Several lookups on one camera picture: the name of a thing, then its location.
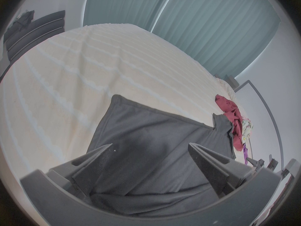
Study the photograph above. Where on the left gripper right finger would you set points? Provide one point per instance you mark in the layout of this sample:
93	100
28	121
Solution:
207	166

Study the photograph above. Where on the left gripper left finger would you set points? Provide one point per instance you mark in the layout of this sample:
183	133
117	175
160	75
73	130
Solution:
94	171

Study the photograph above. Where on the black T-shirt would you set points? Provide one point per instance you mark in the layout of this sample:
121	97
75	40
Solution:
152	138

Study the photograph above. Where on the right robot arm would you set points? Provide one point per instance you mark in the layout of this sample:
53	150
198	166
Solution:
292	167

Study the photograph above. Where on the bed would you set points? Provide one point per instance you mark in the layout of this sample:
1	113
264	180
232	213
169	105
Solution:
70	79

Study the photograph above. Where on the purple garment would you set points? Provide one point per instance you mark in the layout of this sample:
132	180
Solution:
246	154

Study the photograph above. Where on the white printed garment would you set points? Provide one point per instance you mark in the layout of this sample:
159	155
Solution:
247	131

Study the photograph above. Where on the dark red garment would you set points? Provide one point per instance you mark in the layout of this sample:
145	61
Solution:
229	107

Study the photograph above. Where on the cream pillow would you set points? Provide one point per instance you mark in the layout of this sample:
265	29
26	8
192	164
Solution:
225	87

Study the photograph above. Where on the grey bedside table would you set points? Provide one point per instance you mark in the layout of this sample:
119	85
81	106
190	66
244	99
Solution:
232	81

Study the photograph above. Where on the blue-green curtain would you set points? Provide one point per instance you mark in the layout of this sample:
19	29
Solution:
129	6
211	27

